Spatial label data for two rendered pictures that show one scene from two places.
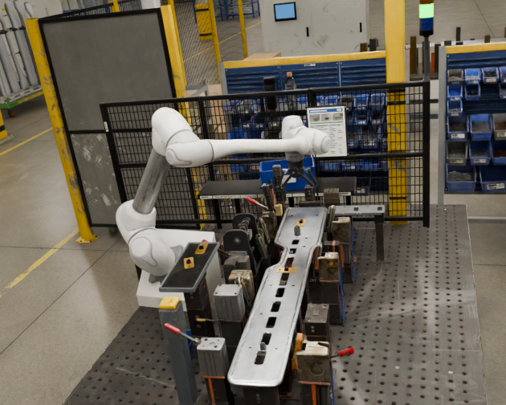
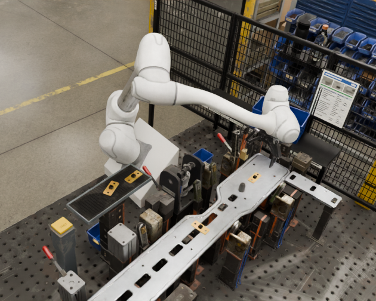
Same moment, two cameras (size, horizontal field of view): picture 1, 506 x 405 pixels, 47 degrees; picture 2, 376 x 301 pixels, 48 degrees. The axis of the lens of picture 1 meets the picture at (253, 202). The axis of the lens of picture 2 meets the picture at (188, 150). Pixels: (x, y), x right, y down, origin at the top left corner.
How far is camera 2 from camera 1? 1.06 m
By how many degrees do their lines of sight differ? 23
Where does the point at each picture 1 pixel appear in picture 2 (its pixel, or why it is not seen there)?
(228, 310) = (116, 249)
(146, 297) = (110, 171)
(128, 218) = (110, 108)
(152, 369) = not seen: hidden behind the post
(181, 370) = not seen: hidden behind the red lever
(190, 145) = (154, 85)
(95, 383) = (25, 230)
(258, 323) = (132, 275)
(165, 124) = (145, 53)
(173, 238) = (148, 135)
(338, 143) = (338, 114)
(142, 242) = (109, 135)
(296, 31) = not seen: outside the picture
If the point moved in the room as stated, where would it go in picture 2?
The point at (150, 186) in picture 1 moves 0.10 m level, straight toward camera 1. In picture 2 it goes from (129, 94) to (122, 104)
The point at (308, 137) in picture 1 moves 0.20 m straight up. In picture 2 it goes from (276, 121) to (288, 79)
